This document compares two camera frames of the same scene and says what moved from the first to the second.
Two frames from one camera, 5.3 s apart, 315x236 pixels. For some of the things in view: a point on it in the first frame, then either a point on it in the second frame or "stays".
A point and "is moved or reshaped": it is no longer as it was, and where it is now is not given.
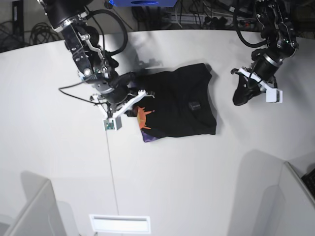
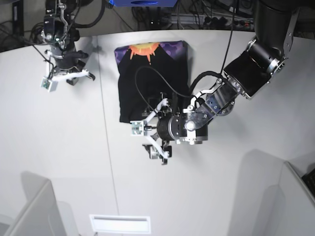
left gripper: x=133 y=97 -> x=69 y=67
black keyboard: x=309 y=179 stays
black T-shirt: x=183 y=103 is moved or reshaped
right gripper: x=264 y=68 -> x=162 y=128
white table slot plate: x=120 y=223 stays
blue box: x=142 y=3 stays
